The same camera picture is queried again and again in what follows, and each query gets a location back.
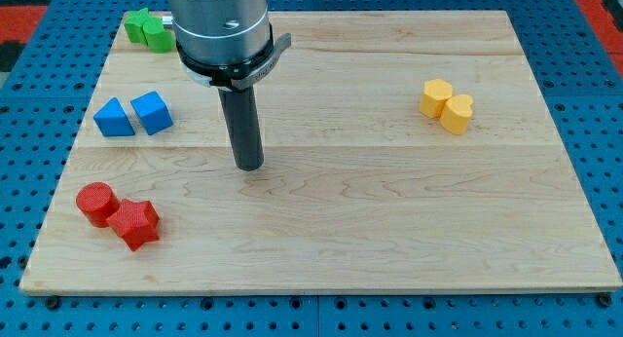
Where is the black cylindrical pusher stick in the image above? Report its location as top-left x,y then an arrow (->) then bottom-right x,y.
218,87 -> 264,171

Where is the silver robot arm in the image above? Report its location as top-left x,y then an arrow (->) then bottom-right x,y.
167,0 -> 292,170

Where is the yellow hexagon block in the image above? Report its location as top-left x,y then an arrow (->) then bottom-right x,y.
419,79 -> 453,119

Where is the yellow heart block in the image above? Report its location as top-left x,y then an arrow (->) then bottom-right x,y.
439,94 -> 474,135

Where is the blue cube block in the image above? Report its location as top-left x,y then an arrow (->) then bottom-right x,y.
130,91 -> 173,135

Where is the green rounded block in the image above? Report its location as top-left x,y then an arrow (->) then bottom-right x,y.
142,18 -> 174,54

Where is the blue triangle block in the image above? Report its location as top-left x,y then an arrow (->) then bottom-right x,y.
93,97 -> 135,137

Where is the green star block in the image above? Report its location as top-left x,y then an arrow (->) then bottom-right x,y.
124,8 -> 152,45

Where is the red star block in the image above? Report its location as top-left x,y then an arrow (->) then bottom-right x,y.
106,199 -> 160,251

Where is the wooden board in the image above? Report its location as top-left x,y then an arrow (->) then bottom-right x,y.
20,11 -> 622,296

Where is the red cylinder block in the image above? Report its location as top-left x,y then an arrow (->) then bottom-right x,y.
76,182 -> 120,228

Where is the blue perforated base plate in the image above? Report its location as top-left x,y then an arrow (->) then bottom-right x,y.
1,0 -> 622,336

